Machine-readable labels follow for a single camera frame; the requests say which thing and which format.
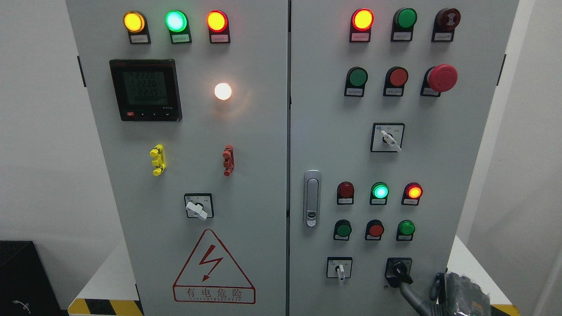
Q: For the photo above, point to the black rotary knob switch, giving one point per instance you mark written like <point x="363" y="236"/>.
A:
<point x="397" y="271"/>

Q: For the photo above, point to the red terminal connector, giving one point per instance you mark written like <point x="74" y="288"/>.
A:
<point x="228" y="160"/>

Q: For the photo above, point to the silver cabinet door latch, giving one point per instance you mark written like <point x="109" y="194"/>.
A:
<point x="311" y="197"/>

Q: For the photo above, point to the dark red indicator light middle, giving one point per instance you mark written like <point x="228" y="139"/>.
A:
<point x="345" y="193"/>

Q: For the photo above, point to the white glowing indicator lamp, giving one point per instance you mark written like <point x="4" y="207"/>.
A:
<point x="223" y="91"/>

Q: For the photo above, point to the green push button lower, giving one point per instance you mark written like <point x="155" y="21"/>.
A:
<point x="342" y="230"/>

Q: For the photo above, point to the green push button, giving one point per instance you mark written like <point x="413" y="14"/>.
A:
<point x="356" y="80"/>
<point x="342" y="230"/>

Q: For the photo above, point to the green lit indicator middle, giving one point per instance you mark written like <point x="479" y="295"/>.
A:
<point x="379" y="194"/>

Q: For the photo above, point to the grey electrical cabinet left door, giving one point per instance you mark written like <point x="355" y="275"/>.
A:
<point x="250" y="205"/>

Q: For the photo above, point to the grey electrical cabinet door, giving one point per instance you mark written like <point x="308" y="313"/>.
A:
<point x="250" y="205"/>
<point x="332" y="133"/>

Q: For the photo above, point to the green push button upper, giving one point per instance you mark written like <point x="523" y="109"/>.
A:
<point x="356" y="80"/>

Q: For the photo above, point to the red push button lower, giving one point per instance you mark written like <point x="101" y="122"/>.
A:
<point x="374" y="230"/>

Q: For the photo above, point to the red push button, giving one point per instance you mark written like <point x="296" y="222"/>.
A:
<point x="395" y="80"/>
<point x="374" y="230"/>

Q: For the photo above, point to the grey electrical cabinet right door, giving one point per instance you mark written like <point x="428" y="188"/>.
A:
<point x="332" y="133"/>

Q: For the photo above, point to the yellow terminal connector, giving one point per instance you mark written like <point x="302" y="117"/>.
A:
<point x="158" y="159"/>

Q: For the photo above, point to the red indicator light middle right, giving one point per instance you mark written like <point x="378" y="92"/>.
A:
<point x="412" y="194"/>

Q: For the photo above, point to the red electric hazard warning sticker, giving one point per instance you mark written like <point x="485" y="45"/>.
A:
<point x="212" y="275"/>

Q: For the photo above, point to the red push button upper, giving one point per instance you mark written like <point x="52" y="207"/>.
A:
<point x="395" y="80"/>

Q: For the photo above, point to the green illuminated button lower right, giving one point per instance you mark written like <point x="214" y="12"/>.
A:
<point x="405" y="231"/>

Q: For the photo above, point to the red indicator light top left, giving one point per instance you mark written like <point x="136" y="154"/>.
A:
<point x="218" y="25"/>

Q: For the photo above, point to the black digital power meter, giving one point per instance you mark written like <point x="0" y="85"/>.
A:
<point x="146" y="89"/>

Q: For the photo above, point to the red lit indicator top right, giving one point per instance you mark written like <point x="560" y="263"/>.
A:
<point x="361" y="23"/>

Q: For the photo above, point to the green indicator light top left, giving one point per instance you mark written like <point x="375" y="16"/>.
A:
<point x="178" y="26"/>

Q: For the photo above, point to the green indicator light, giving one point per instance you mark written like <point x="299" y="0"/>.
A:
<point x="178" y="26"/>
<point x="403" y="24"/>

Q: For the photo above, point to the red emergency stop mushroom button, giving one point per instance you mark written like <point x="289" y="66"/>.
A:
<point x="439" y="79"/>

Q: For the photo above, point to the green indicator light top right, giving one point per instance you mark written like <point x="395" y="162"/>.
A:
<point x="403" y="24"/>

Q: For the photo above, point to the yellow indicator light top left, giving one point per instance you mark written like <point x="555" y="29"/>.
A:
<point x="137" y="27"/>

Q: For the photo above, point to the white platform with hazard stripes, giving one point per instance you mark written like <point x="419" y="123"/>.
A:
<point x="112" y="292"/>

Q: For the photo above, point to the dark red buzzer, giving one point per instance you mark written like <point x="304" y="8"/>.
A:
<point x="445" y="23"/>

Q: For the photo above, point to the black box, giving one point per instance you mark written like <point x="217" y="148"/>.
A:
<point x="24" y="286"/>

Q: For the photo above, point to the white handle selector switch left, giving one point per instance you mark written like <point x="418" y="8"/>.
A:
<point x="199" y="205"/>

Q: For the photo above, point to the white handle selector switch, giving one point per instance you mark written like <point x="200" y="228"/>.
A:
<point x="387" y="137"/>
<point x="199" y="205"/>
<point x="339" y="268"/>

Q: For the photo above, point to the white handle selector switch upper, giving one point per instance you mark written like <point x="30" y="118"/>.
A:
<point x="387" y="137"/>

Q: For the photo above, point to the white handle selector switch lower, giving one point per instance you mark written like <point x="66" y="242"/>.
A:
<point x="339" y="268"/>

